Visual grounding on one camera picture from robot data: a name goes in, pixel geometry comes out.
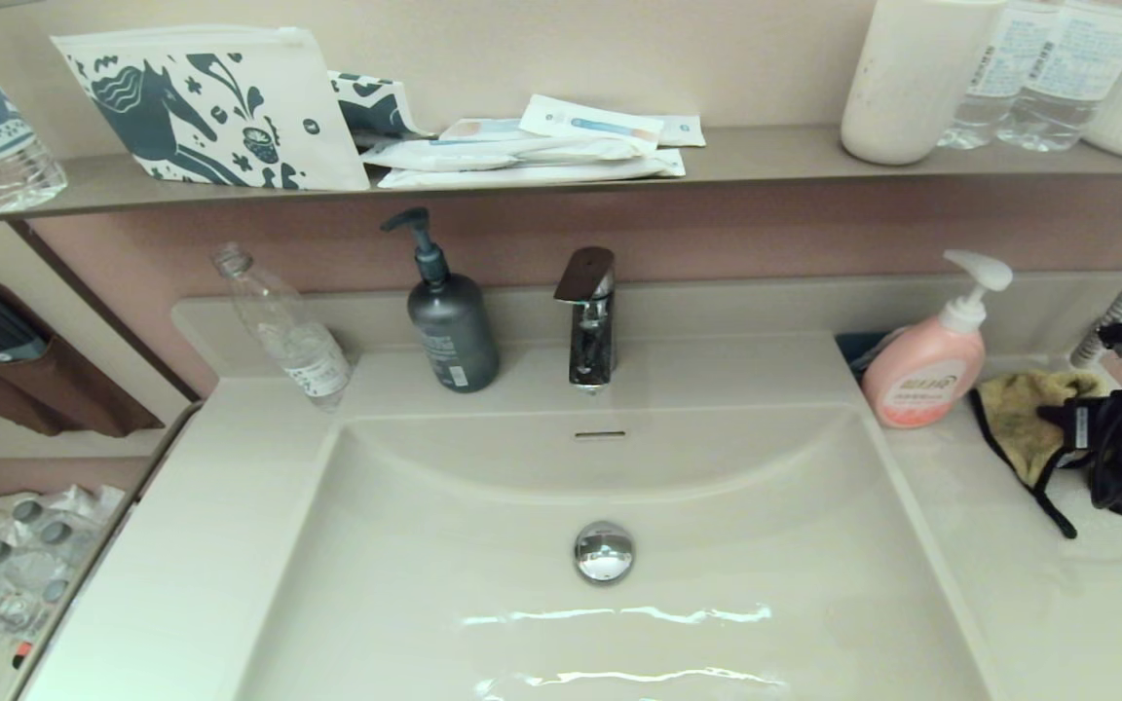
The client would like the pale pink packet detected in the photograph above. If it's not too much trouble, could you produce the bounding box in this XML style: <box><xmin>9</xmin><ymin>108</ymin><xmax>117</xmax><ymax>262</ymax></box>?
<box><xmin>439</xmin><ymin>119</ymin><xmax>533</xmax><ymax>143</ymax></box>

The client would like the grey wall shelf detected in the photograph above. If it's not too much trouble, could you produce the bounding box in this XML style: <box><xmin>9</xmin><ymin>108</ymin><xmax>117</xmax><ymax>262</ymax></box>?
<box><xmin>0</xmin><ymin>123</ymin><xmax>1122</xmax><ymax>228</ymax></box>

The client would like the water bottle with white label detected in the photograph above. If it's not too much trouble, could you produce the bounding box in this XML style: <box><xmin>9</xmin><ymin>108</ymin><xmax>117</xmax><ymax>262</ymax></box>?
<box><xmin>994</xmin><ymin>0</ymin><xmax>1122</xmax><ymax>153</ymax></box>
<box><xmin>938</xmin><ymin>0</ymin><xmax>1025</xmax><ymax>151</ymax></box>

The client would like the yellow cloth with black trim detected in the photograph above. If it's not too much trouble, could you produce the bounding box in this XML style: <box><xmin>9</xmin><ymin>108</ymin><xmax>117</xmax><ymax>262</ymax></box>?
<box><xmin>970</xmin><ymin>370</ymin><xmax>1122</xmax><ymax>538</ymax></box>

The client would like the brown wall holder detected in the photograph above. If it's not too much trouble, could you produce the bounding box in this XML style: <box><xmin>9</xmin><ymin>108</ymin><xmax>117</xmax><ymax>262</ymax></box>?
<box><xmin>0</xmin><ymin>282</ymin><xmax>166</xmax><ymax>439</ymax></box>

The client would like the pink soap pump bottle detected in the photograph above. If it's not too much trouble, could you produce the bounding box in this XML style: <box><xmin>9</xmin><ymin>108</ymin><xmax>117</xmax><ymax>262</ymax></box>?
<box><xmin>861</xmin><ymin>250</ymin><xmax>1014</xmax><ymax>429</ymax></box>

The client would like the large horse print pouch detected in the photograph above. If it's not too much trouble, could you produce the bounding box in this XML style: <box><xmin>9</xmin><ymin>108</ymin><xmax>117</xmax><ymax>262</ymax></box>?
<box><xmin>50</xmin><ymin>26</ymin><xmax>370</xmax><ymax>193</ymax></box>

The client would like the clear empty plastic bottle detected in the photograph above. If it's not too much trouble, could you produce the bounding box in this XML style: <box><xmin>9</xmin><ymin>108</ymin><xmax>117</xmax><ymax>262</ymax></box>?
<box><xmin>212</xmin><ymin>243</ymin><xmax>355</xmax><ymax>410</ymax></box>

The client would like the small horse print pouch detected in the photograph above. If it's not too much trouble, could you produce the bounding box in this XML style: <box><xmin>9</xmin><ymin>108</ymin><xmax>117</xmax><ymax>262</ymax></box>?
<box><xmin>329</xmin><ymin>71</ymin><xmax>435</xmax><ymax>150</ymax></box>

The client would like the white packet with blue stripe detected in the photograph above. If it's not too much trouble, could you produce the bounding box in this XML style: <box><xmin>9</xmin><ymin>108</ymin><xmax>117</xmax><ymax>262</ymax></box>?
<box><xmin>520</xmin><ymin>94</ymin><xmax>666</xmax><ymax>155</ymax></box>

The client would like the dark grey pump bottle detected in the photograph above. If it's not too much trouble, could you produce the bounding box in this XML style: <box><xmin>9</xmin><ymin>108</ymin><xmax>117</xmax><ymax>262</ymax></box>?
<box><xmin>381</xmin><ymin>207</ymin><xmax>501</xmax><ymax>393</ymax></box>

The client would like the white ceramic sink basin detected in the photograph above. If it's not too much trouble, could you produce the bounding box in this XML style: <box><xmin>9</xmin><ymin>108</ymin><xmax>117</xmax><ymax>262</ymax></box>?
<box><xmin>20</xmin><ymin>273</ymin><xmax>1122</xmax><ymax>701</ymax></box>

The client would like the tall white cup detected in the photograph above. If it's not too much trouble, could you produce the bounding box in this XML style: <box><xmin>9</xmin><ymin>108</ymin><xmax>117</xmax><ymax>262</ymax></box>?
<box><xmin>840</xmin><ymin>0</ymin><xmax>1005</xmax><ymax>166</ymax></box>

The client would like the plastic wrapped bottle pack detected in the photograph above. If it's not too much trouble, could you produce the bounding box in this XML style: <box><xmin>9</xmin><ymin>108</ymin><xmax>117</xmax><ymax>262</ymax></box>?
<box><xmin>0</xmin><ymin>485</ymin><xmax>129</xmax><ymax>653</ymax></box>

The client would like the long white plastic packet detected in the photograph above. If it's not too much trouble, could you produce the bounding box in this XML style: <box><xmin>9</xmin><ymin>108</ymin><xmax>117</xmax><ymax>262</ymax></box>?
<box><xmin>378</xmin><ymin>149</ymin><xmax>687</xmax><ymax>190</ymax></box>
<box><xmin>361</xmin><ymin>134</ymin><xmax>656</xmax><ymax>173</ymax></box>

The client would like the chrome faucet with lever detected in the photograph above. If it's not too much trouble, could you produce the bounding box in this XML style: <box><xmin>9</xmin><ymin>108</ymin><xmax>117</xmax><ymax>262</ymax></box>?
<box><xmin>553</xmin><ymin>246</ymin><xmax>617</xmax><ymax>394</ymax></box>

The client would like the chrome drain stopper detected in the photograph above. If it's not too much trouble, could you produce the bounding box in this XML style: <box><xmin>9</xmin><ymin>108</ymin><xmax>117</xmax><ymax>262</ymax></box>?
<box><xmin>574</xmin><ymin>520</ymin><xmax>636</xmax><ymax>583</ymax></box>

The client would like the small blue object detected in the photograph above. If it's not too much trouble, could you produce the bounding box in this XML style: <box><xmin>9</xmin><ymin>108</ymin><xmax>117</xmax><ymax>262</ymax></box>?
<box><xmin>834</xmin><ymin>331</ymin><xmax>898</xmax><ymax>376</ymax></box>

